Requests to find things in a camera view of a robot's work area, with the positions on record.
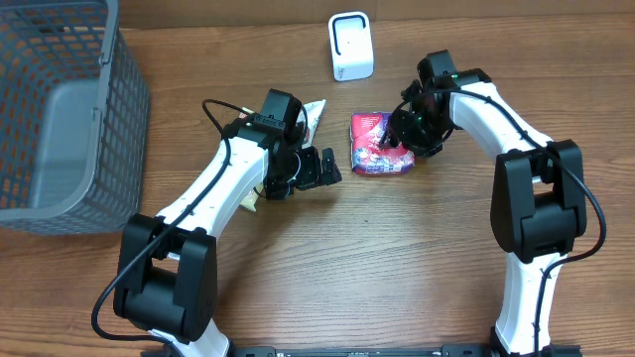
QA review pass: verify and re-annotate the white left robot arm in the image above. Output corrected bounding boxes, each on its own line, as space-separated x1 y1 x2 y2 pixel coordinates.
104 89 341 356

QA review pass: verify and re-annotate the red purple packet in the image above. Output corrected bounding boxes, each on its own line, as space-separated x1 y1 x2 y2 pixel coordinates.
350 112 415 176

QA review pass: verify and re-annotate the white tube gold cap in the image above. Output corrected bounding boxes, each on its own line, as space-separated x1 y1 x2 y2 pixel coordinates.
299 99 326 149

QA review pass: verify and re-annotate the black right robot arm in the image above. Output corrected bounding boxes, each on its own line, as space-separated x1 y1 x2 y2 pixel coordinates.
382 51 586 356

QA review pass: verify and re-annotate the grey plastic basket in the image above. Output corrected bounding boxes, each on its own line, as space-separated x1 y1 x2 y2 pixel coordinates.
1 0 150 235

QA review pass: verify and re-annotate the yellow snack bag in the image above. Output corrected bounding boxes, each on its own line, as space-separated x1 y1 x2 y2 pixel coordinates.
240 183 263 212

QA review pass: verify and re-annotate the white barcode scanner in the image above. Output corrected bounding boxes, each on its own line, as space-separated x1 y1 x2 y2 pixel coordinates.
327 11 374 81

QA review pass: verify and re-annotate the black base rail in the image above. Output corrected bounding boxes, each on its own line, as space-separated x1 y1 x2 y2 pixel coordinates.
141 344 584 357

